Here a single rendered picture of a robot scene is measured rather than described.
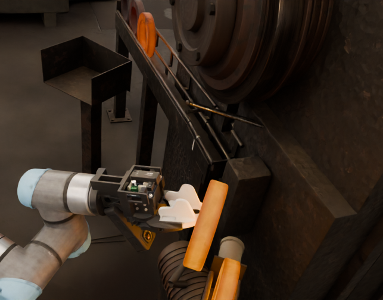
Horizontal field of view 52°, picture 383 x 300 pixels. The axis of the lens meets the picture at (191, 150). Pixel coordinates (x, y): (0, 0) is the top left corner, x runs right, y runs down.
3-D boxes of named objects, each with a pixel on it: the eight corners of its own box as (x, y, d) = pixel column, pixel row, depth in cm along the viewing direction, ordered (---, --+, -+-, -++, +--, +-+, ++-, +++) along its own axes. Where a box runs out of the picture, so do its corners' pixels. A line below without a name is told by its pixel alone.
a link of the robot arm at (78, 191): (74, 222, 72) (93, 191, 79) (96, 225, 71) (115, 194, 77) (62, 191, 68) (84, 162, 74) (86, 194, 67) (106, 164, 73)
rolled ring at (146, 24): (136, 11, 175) (143, 12, 176) (137, 54, 181) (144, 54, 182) (148, 13, 159) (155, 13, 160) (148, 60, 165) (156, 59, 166)
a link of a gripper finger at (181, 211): (208, 208, 62) (152, 201, 64) (210, 233, 65) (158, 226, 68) (212, 194, 64) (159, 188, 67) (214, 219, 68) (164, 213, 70)
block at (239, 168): (240, 213, 119) (262, 153, 104) (252, 234, 114) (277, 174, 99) (208, 219, 116) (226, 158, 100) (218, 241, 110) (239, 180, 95)
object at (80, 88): (85, 167, 203) (82, 35, 158) (123, 193, 194) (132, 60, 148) (53, 187, 189) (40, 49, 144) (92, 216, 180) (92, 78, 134)
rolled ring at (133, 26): (139, 6, 172) (146, 6, 173) (129, -6, 186) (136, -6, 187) (137, 47, 182) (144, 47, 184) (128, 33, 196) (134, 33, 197)
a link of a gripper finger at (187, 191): (212, 194, 64) (159, 188, 67) (214, 219, 68) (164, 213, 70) (216, 182, 67) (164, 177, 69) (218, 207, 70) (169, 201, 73)
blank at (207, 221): (233, 168, 71) (215, 162, 72) (218, 224, 58) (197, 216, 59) (212, 230, 80) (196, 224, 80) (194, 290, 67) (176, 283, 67)
